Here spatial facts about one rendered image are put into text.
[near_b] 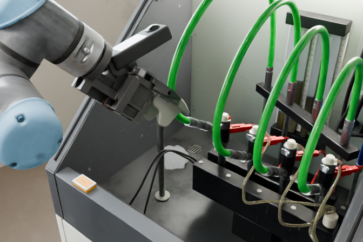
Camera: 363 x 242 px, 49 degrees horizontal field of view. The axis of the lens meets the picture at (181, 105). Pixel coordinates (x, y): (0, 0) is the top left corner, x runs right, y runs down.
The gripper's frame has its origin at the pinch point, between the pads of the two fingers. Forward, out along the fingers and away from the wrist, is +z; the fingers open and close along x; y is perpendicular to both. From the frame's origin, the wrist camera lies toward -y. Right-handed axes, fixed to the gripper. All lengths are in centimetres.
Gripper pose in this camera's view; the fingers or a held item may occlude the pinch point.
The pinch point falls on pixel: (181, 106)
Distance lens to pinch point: 73.4
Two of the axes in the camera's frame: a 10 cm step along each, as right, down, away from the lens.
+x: 5.9, 2.1, -7.8
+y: -4.8, 8.7, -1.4
